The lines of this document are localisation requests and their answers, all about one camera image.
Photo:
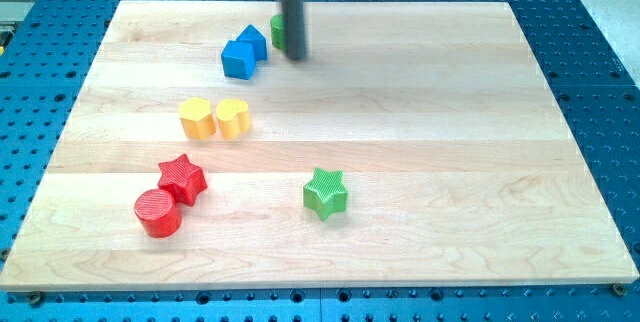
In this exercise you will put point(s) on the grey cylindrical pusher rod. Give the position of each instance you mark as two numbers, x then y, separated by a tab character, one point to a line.
294	29

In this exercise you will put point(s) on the wooden board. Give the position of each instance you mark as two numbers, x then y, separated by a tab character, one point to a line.
459	165

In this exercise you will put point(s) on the yellow pentagon block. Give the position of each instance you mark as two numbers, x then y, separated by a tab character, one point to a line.
196	118

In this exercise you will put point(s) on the green star block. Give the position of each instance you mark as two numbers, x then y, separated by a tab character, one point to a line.
325	193

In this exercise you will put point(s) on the yellow heart block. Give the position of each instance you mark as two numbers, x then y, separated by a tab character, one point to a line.
233	116

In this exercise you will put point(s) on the red cylinder block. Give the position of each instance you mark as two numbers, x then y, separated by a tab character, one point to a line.
158	213

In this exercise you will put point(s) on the blue triangular block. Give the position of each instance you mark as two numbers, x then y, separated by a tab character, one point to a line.
256	39

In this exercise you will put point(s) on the red star block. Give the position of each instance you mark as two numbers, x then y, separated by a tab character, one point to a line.
182	179

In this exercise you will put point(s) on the green cylinder block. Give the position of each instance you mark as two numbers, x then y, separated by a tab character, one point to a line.
277	31

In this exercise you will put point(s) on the blue perforated table plate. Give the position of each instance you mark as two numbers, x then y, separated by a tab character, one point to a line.
51	53

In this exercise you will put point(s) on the blue cube block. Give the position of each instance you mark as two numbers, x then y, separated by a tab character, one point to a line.
238	60

